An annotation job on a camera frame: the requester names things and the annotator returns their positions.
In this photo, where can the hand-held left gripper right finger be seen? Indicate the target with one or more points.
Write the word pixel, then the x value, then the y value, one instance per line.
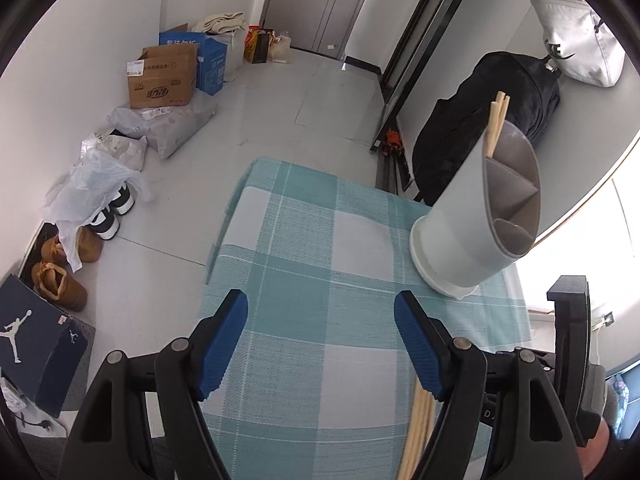
pixel 415 345

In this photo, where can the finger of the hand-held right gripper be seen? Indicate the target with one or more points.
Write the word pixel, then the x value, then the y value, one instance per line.
pixel 570 350

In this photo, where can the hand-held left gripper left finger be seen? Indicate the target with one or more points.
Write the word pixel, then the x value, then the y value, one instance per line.
pixel 225 340

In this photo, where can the white utensil holder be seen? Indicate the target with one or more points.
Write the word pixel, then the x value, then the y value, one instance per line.
pixel 460 230

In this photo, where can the person's right hand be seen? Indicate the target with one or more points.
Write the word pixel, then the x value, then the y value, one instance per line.
pixel 595 452

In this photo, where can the blue floral cloth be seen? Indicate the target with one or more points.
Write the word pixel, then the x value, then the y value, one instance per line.
pixel 616 400

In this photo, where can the teal checkered tablecloth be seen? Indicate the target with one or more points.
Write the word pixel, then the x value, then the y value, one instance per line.
pixel 310 240

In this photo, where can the brown boot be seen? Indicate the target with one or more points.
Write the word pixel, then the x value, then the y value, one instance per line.
pixel 60 287
pixel 87 247

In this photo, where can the black and white sneaker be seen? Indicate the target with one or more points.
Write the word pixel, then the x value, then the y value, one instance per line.
pixel 102 225
pixel 122 202

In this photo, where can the navy shoe box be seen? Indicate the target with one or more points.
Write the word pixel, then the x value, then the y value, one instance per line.
pixel 35 340

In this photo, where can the orange and black tool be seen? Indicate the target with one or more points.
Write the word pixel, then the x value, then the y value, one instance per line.
pixel 392 141

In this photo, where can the white plastic bag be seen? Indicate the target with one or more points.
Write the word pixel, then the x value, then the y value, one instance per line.
pixel 85 185

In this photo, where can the white paper parcel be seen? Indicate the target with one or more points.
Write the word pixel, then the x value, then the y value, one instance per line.
pixel 122 152

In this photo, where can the large grey mailer bag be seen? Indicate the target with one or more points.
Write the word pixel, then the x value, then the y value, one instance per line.
pixel 180 125

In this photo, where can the black duffel bag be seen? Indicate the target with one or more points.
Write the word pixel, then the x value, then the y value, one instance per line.
pixel 460 125

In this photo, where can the small grey mailer bag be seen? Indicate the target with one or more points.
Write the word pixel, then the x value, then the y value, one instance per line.
pixel 127 120

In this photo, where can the brown cardboard box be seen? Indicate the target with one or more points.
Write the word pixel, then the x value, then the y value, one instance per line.
pixel 160 80

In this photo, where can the blue cardboard box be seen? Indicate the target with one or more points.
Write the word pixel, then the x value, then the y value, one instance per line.
pixel 212 67

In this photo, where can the black paper bag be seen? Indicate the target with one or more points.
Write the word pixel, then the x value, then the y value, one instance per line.
pixel 261 50

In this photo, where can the beige bag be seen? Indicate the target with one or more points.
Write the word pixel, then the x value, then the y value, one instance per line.
pixel 281 50

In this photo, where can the white sack with cloth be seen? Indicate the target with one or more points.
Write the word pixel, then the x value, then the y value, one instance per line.
pixel 225 30

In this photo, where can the grey tote bag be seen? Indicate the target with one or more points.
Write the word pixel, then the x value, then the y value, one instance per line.
pixel 580 30

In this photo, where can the grey door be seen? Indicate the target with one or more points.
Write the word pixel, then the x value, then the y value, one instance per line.
pixel 310 0

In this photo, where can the black metal frame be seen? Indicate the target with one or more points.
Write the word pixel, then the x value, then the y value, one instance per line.
pixel 425 25

